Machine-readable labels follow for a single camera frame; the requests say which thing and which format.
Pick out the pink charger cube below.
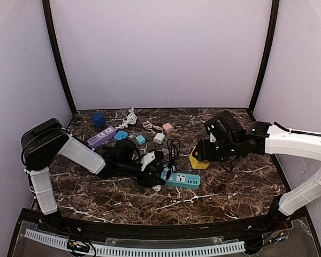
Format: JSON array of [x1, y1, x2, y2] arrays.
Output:
[[162, 123, 174, 133]]

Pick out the white slotted cable duct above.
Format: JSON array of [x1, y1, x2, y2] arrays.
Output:
[[24, 229, 246, 256]]

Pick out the white charger cube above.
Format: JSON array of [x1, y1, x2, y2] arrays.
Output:
[[153, 133, 165, 145]]

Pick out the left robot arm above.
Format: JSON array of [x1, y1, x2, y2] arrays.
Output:
[[20, 118, 165, 216]]

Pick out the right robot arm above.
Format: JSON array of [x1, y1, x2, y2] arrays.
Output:
[[192, 111, 321, 218]]

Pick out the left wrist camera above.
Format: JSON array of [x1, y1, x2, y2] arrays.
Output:
[[140, 150, 164, 172]]

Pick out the teal power strip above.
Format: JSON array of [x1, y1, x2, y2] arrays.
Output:
[[161, 171, 201, 190]]

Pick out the dark blue cube socket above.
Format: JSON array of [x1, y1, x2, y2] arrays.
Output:
[[91, 112, 106, 128]]

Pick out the blue flat adapter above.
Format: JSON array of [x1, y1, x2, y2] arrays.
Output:
[[113, 130, 128, 141]]

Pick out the white cable of yellow cube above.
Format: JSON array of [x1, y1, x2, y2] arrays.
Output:
[[114, 107, 138, 131]]

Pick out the black usb cable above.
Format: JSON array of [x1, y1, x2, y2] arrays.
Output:
[[164, 138, 181, 180]]

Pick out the yellow cube socket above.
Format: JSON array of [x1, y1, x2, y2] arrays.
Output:
[[189, 146, 212, 170]]

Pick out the purple power strip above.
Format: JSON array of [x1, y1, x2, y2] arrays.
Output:
[[87, 126, 117, 149]]

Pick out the small teal plug adapter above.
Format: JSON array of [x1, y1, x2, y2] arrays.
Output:
[[135, 135, 147, 145]]

